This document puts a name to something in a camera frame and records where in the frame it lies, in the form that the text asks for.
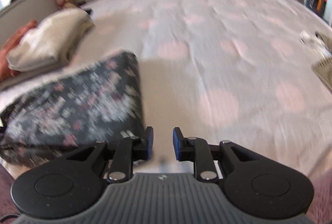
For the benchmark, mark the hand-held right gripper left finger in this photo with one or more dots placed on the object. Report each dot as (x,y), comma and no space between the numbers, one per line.
(149,141)

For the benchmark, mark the white garment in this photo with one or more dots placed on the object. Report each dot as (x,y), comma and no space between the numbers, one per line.
(310,39)

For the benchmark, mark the bed with pink dotted sheet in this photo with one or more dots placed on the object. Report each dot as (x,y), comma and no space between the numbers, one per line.
(220,31)

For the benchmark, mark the orange cloth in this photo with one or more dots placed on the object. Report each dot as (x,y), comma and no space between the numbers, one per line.
(7,55)

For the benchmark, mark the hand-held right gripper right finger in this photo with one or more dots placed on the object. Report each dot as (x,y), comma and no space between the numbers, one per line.
(176,143)

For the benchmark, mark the dark floral pants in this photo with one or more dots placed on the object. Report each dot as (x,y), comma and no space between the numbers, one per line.
(77,104)

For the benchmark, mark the purple fuzzy robe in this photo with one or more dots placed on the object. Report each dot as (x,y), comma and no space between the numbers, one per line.
(323,192)

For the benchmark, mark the beige striped garment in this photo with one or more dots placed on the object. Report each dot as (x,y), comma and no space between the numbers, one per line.
(324,70)

